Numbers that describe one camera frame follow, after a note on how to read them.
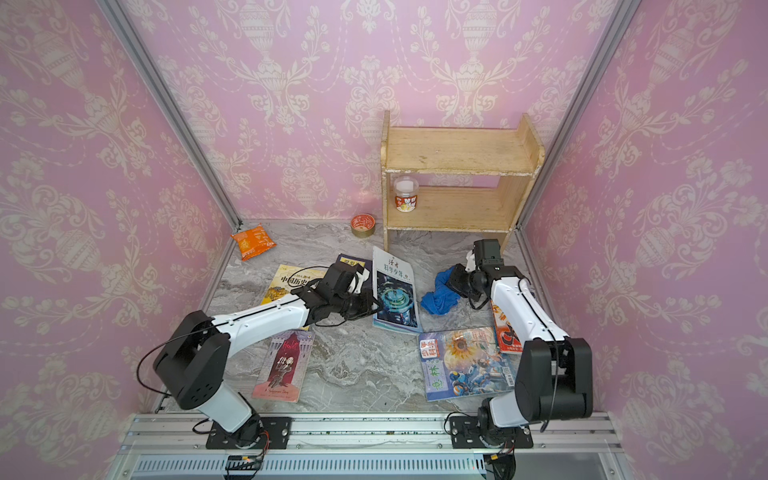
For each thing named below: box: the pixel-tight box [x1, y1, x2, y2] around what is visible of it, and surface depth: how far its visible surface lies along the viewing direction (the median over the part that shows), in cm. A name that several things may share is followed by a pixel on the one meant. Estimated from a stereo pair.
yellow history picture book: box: [260, 264, 328, 306], surface depth 105 cm
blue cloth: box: [420, 266, 460, 316], surface depth 84 cm
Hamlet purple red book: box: [252, 329, 315, 403], surface depth 85 cm
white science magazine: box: [372, 246, 422, 333], surface depth 93 cm
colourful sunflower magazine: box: [418, 326, 517, 402], surface depth 86 cm
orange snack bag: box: [230, 222, 277, 261], surface depth 112 cm
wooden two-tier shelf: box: [380, 110, 545, 252], surface depth 87 cm
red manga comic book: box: [490, 300, 523, 352], surface depth 89 cm
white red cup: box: [394, 176, 419, 213], surface depth 94 cm
